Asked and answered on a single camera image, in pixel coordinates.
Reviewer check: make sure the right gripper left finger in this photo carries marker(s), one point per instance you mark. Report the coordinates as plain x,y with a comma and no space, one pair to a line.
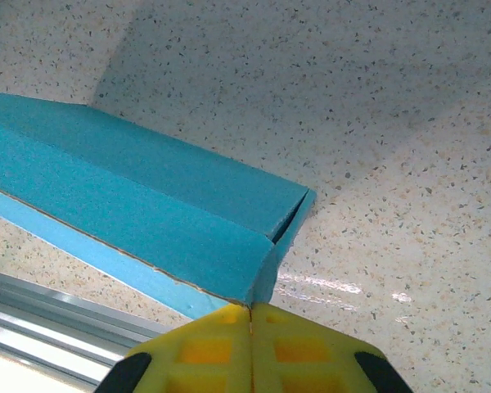
196,360

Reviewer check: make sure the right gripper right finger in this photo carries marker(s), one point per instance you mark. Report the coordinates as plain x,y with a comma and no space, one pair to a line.
311,360

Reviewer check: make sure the light blue cloth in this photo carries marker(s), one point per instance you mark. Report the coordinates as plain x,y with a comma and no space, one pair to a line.
147,184

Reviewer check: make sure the aluminium frame rail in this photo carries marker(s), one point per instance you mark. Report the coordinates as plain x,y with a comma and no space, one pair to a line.
45,327

